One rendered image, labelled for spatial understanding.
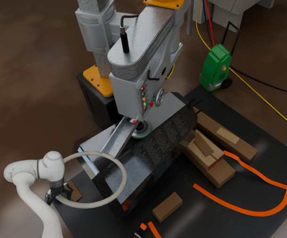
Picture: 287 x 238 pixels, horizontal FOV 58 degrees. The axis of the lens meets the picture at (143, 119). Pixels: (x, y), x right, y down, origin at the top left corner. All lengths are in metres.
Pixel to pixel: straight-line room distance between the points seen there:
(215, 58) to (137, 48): 1.91
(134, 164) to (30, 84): 2.59
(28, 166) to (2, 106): 2.87
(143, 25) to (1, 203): 2.48
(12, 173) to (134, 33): 1.10
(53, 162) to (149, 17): 1.16
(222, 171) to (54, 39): 3.66
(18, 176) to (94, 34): 1.42
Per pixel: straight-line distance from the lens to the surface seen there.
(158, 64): 2.00
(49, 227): 1.21
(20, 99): 4.22
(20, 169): 1.46
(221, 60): 3.42
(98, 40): 2.44
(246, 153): 3.09
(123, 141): 1.91
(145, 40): 1.73
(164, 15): 1.95
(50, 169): 1.45
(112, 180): 2.21
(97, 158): 2.23
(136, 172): 2.27
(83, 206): 1.60
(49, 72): 4.43
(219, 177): 2.86
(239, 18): 4.66
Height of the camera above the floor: 2.72
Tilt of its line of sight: 53 degrees down
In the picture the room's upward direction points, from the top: 8 degrees counter-clockwise
